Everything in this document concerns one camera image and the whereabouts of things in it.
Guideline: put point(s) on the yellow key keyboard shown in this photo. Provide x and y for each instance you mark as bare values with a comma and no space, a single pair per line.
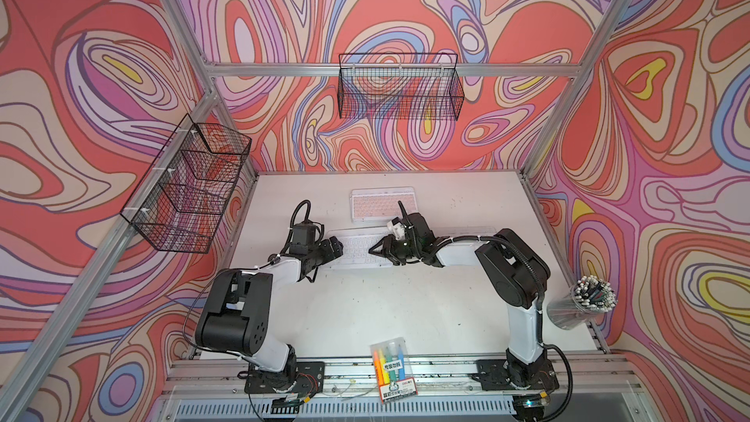
473,233

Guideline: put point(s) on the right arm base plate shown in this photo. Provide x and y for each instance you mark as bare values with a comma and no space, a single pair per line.
513,375

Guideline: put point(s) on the black wire basket wall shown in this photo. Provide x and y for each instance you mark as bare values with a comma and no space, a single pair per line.
399,86
181,203

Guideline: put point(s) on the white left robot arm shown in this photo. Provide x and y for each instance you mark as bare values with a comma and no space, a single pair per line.
235,318

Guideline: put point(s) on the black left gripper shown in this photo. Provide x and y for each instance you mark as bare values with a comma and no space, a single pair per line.
324,246

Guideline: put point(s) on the white key keyboard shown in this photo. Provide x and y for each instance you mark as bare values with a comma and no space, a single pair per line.
356,245

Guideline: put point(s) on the pink keyboard row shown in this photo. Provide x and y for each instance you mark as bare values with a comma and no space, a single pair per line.
375,205

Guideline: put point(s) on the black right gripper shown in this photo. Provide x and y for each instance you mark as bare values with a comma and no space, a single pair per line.
388,249

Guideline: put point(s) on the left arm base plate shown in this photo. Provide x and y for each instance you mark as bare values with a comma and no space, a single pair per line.
304,378

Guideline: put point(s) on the black wire basket back wall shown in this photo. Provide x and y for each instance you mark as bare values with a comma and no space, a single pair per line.
399,86

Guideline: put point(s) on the bundle of pens in cup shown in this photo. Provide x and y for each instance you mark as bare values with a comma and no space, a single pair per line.
589,297

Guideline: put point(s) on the black wire basket left wall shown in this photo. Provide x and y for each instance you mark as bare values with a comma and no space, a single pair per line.
181,203

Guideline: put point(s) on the highlighter marker pack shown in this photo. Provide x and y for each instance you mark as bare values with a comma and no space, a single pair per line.
394,377

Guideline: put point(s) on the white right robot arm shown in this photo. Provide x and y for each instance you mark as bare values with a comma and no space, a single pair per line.
516,272

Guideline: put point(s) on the aluminium front rail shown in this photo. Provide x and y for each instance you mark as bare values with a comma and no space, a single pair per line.
605,388

